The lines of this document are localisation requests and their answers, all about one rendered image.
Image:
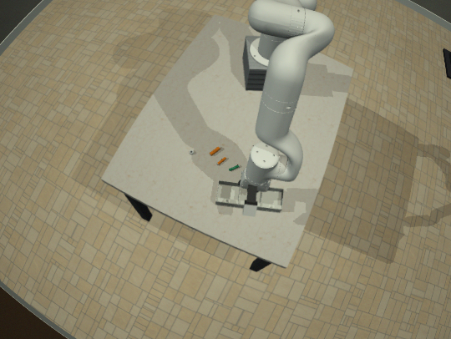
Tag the grey rack of three bins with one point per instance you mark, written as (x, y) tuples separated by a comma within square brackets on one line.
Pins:
[(230, 194)]

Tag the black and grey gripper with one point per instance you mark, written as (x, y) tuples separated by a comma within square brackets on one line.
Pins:
[(243, 183)]

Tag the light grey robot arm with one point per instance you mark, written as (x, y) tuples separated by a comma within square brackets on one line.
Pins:
[(285, 76)]

